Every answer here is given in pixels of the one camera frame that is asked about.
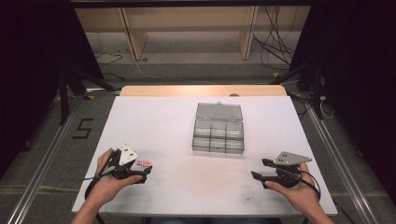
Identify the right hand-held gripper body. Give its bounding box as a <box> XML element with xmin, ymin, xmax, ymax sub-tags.
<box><xmin>270</xmin><ymin>150</ymin><xmax>313</xmax><ymax>189</ymax></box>

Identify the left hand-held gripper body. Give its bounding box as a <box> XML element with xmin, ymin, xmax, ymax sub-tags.
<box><xmin>106</xmin><ymin>144</ymin><xmax>140</xmax><ymax>180</ymax></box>

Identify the clear plastic compartment box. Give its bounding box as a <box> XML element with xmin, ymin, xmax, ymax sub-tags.
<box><xmin>191</xmin><ymin>101</ymin><xmax>246</xmax><ymax>155</ymax></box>

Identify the person's right hand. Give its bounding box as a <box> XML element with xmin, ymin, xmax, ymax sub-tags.
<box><xmin>264</xmin><ymin>162</ymin><xmax>321</xmax><ymax>217</ymax></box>

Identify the person's left hand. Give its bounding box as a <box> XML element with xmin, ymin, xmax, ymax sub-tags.
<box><xmin>90</xmin><ymin>147</ymin><xmax>144</xmax><ymax>210</ymax></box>

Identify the light wooden table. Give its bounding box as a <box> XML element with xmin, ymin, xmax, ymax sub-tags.
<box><xmin>119</xmin><ymin>84</ymin><xmax>288</xmax><ymax>98</ymax></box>

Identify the black tripod stand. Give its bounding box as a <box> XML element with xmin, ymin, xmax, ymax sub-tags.
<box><xmin>57</xmin><ymin>65</ymin><xmax>117</xmax><ymax>126</ymax></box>
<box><xmin>268</xmin><ymin>61</ymin><xmax>327</xmax><ymax>121</ymax></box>

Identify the black curtain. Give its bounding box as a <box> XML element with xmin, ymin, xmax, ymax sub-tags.
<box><xmin>289</xmin><ymin>0</ymin><xmax>396</xmax><ymax>200</ymax></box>
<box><xmin>0</xmin><ymin>0</ymin><xmax>105</xmax><ymax>178</ymax></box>

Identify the light wooden shelf unit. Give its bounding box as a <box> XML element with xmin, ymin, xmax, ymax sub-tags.
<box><xmin>74</xmin><ymin>5</ymin><xmax>312</xmax><ymax>62</ymax></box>

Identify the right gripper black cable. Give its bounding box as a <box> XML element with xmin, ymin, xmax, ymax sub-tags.
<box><xmin>298</xmin><ymin>169</ymin><xmax>321</xmax><ymax>201</ymax></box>

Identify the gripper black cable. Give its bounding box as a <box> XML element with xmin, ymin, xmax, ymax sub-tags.
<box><xmin>298</xmin><ymin>169</ymin><xmax>321</xmax><ymax>201</ymax></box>
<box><xmin>83</xmin><ymin>150</ymin><xmax>121</xmax><ymax>201</ymax></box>

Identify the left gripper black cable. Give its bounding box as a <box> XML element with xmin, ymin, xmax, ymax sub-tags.
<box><xmin>83</xmin><ymin>150</ymin><xmax>121</xmax><ymax>201</ymax></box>

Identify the metal floor rail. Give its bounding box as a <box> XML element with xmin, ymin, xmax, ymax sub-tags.
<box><xmin>289</xmin><ymin>92</ymin><xmax>381</xmax><ymax>224</ymax></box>
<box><xmin>6</xmin><ymin>89</ymin><xmax>122</xmax><ymax>224</ymax></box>

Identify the white floor cable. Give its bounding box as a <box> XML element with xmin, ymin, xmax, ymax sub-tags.
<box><xmin>118</xmin><ymin>46</ymin><xmax>219</xmax><ymax>86</ymax></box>

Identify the thin black floor cable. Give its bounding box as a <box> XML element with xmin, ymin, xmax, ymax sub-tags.
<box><xmin>94</xmin><ymin>51</ymin><xmax>125</xmax><ymax>81</ymax></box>

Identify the bundle of black cables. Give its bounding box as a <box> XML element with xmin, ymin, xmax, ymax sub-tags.
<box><xmin>251</xmin><ymin>5</ymin><xmax>299</xmax><ymax>72</ymax></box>

